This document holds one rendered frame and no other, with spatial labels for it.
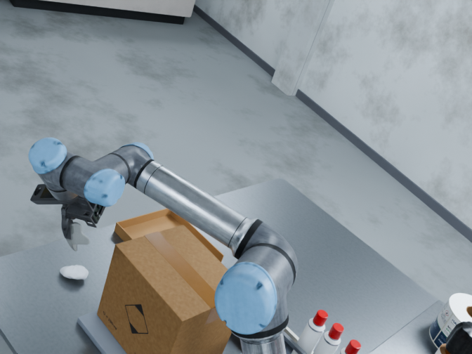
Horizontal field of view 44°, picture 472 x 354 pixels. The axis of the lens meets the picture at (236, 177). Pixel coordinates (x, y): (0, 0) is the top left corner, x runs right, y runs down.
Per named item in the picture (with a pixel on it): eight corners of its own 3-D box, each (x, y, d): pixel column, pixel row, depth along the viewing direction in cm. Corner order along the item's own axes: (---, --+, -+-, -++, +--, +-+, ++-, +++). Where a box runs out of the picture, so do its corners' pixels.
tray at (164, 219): (220, 263, 207) (224, 255, 205) (165, 286, 189) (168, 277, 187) (170, 214, 222) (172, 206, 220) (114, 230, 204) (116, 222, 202)
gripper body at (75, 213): (96, 230, 137) (81, 206, 127) (64, 222, 139) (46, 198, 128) (109, 202, 141) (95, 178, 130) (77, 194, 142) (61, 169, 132)
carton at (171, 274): (221, 357, 169) (251, 291, 155) (156, 392, 152) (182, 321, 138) (161, 289, 184) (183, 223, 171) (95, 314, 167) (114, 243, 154)
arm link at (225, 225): (320, 240, 122) (134, 126, 132) (305, 263, 113) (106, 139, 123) (297, 279, 128) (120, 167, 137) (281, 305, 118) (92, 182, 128)
